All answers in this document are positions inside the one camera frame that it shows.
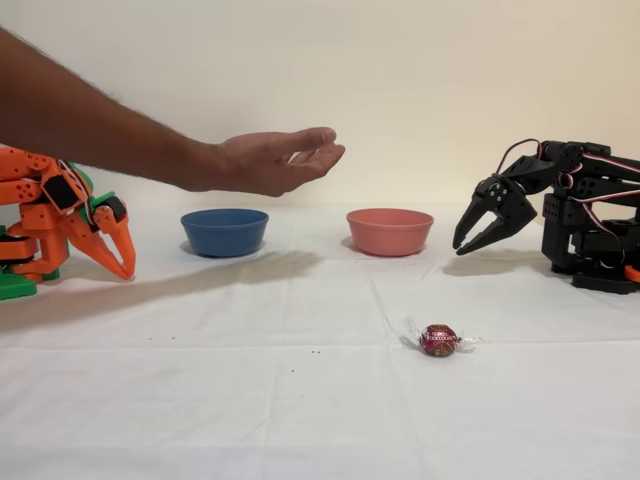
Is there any blue bowl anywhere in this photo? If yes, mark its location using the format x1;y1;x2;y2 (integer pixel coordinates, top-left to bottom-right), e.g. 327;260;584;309
180;208;270;259

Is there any pink bowl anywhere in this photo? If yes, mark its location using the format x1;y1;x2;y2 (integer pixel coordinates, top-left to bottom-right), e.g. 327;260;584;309
346;208;435;258

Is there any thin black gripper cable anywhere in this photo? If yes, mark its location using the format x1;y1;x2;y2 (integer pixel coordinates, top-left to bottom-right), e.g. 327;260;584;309
497;138;544;176

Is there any green robot base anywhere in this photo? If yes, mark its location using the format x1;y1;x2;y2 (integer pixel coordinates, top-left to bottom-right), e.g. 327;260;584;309
0;224;39;302

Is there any red candy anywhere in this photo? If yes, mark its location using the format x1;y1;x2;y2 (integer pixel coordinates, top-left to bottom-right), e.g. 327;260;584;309
402;317;484;360

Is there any white tablecloth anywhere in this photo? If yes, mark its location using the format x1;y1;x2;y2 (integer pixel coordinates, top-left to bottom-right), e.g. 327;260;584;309
0;202;640;480

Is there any person's bare hand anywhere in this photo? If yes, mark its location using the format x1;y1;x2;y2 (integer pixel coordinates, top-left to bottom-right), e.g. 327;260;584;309
217;126;348;198

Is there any person's bare forearm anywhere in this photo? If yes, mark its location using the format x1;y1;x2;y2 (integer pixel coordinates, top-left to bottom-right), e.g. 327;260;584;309
0;27;224;194

